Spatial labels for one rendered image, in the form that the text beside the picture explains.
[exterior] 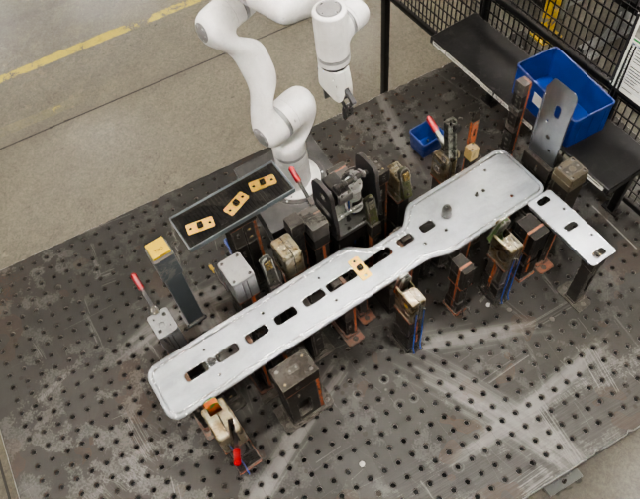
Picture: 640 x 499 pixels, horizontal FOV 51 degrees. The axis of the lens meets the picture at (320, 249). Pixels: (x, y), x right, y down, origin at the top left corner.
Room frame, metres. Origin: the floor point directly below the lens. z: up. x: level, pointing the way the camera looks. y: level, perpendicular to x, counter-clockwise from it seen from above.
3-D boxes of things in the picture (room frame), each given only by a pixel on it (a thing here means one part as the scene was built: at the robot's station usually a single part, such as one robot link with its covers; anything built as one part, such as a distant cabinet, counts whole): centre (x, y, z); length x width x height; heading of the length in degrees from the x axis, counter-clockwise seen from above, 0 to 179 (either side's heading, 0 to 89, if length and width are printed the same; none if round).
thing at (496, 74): (1.60, -0.82, 1.01); 0.90 x 0.22 x 0.03; 27
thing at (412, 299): (0.89, -0.25, 0.87); 0.12 x 0.09 x 0.35; 27
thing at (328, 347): (0.92, 0.07, 0.84); 0.13 x 0.11 x 0.29; 27
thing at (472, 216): (1.00, -0.10, 1.00); 1.38 x 0.22 x 0.02; 117
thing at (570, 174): (1.24, -0.83, 0.88); 0.08 x 0.08 x 0.36; 27
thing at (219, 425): (0.58, 0.32, 0.88); 0.15 x 0.11 x 0.36; 27
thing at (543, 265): (1.12, -0.76, 0.84); 0.11 x 0.06 x 0.29; 27
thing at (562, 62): (1.51, -0.87, 1.09); 0.30 x 0.17 x 0.13; 21
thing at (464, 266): (0.99, -0.43, 0.84); 0.11 x 0.08 x 0.29; 27
